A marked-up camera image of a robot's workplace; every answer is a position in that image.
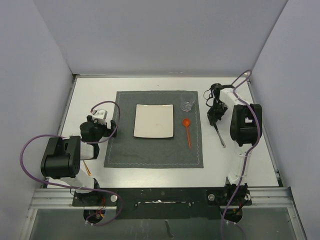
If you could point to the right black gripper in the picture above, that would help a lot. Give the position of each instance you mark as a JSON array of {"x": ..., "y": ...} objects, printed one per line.
[{"x": 213, "y": 117}]

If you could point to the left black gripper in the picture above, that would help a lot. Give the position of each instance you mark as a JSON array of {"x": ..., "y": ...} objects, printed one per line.
[{"x": 108, "y": 132}]

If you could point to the dark grey cloth placemat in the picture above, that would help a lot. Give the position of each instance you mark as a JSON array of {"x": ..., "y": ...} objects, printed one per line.
[{"x": 127, "y": 151}]

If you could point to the clear plastic cup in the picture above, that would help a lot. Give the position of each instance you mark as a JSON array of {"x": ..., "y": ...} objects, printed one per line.
[{"x": 187, "y": 101}]

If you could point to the orange plastic spoon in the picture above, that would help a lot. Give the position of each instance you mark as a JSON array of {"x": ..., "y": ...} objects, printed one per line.
[{"x": 186, "y": 123}]

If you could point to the silver table knife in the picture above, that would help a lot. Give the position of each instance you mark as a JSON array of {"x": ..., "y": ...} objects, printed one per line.
[{"x": 219, "y": 135}]

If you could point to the white square plate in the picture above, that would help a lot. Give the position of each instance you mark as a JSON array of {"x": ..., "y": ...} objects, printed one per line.
[{"x": 154, "y": 121}]

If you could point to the gold fork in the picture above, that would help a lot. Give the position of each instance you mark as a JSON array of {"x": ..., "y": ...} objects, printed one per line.
[{"x": 86, "y": 168}]

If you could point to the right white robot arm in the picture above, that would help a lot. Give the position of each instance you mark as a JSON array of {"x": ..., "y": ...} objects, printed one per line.
[{"x": 245, "y": 127}]

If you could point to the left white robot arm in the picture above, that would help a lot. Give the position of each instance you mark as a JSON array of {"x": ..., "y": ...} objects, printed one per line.
[{"x": 62, "y": 157}]

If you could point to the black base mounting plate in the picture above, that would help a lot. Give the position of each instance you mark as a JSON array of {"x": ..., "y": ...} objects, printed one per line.
[{"x": 174, "y": 203}]

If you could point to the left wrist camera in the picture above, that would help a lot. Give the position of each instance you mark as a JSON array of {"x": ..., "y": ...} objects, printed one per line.
[{"x": 99, "y": 116}]

